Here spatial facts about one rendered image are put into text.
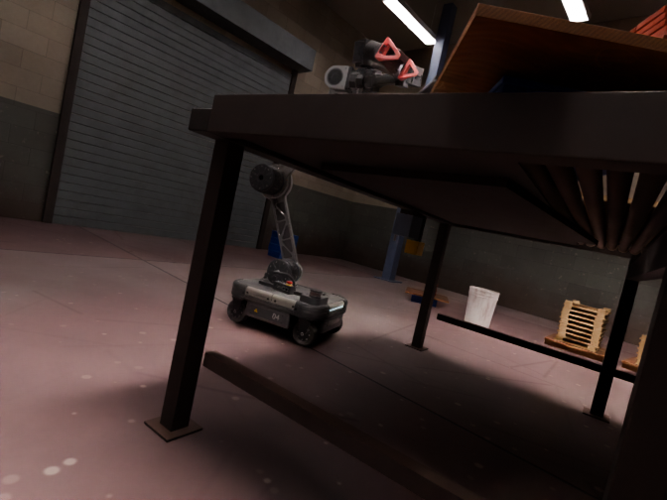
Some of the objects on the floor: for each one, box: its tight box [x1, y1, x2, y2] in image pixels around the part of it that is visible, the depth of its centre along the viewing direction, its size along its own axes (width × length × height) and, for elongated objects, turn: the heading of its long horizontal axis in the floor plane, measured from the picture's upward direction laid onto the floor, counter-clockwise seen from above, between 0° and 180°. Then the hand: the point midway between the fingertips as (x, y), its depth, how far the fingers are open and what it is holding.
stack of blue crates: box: [268, 230, 299, 259], centre depth 636 cm, size 32×32×40 cm
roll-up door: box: [42, 0, 317, 249], centre depth 563 cm, size 34×330×342 cm, turn 64°
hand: (406, 64), depth 123 cm, fingers open, 9 cm apart
